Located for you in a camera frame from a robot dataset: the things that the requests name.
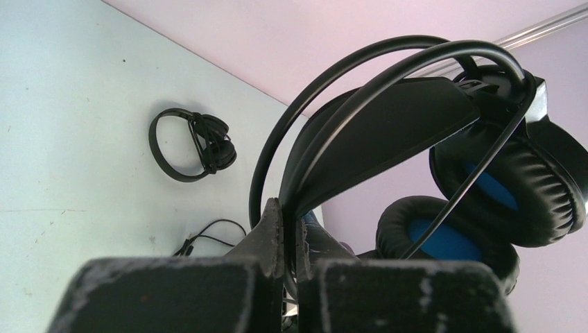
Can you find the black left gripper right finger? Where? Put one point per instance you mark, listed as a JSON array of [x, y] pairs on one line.
[[338, 292]]

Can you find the small black on-ear headphones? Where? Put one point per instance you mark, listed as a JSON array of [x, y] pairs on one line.
[[209, 135]]

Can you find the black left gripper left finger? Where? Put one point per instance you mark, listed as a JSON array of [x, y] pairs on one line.
[[240, 291]]

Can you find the aluminium frame post right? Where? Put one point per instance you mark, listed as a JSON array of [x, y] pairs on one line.
[[511, 24]]

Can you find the black and blue headset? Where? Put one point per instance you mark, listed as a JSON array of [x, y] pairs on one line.
[[508, 175]]

